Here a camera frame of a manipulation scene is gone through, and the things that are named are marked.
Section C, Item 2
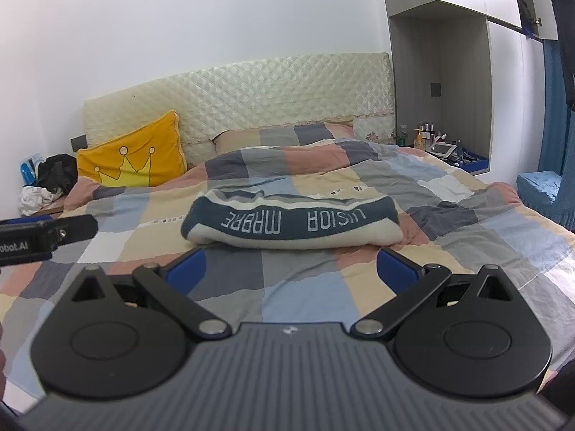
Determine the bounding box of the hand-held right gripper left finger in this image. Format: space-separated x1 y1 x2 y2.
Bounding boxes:
67 248 233 341

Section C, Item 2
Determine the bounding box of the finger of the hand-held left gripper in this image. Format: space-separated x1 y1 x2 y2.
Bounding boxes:
56 214 100 249

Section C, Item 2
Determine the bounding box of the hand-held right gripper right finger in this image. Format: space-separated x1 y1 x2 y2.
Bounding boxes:
349 247 514 341

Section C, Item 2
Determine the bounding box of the cream sweater with blue stripes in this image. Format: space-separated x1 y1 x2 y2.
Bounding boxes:
180 189 403 251

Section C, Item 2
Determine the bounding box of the white clothes pile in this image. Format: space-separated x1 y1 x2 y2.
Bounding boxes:
19 185 64 217

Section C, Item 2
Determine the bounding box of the black clothes pile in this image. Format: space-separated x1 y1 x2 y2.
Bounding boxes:
37 153 78 196

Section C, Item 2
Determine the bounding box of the blue package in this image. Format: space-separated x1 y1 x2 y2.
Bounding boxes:
19 153 46 187

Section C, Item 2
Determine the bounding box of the checked patchwork quilt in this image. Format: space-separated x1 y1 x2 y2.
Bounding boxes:
0 137 575 400

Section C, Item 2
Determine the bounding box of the yellow crown print pillow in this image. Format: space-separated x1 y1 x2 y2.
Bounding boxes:
75 110 188 188

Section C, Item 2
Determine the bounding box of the blue tray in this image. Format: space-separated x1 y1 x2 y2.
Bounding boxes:
456 148 489 175

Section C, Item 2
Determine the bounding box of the floral pillow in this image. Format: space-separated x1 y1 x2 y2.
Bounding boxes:
353 117 398 145

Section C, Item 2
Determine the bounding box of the checked pillow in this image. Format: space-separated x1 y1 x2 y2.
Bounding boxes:
212 121 355 156

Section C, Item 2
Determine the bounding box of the blue curtain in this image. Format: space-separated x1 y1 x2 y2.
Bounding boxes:
537 38 575 180

